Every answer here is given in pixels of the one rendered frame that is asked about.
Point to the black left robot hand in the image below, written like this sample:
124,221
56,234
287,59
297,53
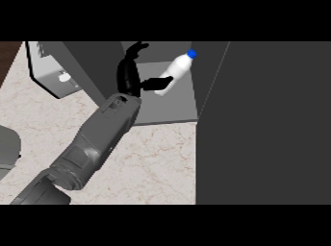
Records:
127,77

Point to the white bottle with blue cap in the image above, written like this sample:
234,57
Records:
179,65

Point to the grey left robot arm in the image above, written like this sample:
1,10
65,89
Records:
99,134

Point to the grey open cabinet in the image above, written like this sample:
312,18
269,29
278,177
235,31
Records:
167,109

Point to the dark grey cabinet door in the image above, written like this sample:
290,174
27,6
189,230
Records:
272,128

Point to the grey appliance with white knob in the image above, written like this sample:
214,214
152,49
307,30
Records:
49,75

